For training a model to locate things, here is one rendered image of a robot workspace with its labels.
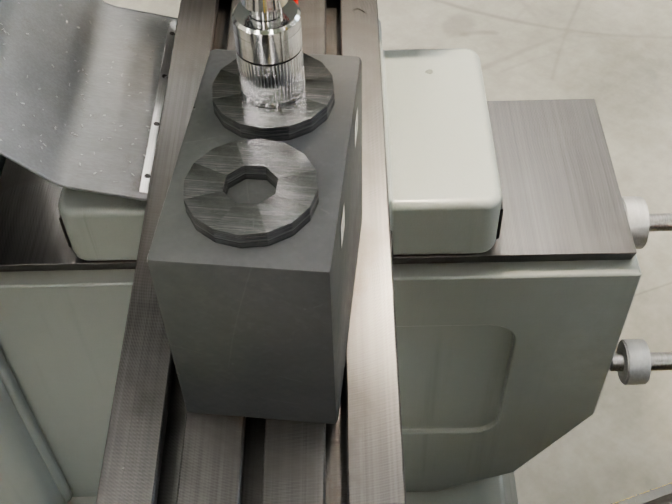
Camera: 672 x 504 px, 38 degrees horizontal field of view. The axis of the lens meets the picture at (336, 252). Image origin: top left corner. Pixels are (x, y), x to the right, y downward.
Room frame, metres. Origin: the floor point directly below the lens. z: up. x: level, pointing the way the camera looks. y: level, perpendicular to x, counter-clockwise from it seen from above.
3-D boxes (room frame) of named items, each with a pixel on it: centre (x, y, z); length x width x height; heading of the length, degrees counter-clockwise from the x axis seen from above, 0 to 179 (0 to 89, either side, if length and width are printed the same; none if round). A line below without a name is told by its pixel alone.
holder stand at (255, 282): (0.50, 0.05, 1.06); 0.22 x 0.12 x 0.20; 172
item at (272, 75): (0.55, 0.04, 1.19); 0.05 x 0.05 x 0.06
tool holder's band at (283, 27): (0.55, 0.04, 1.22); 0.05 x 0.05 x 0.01
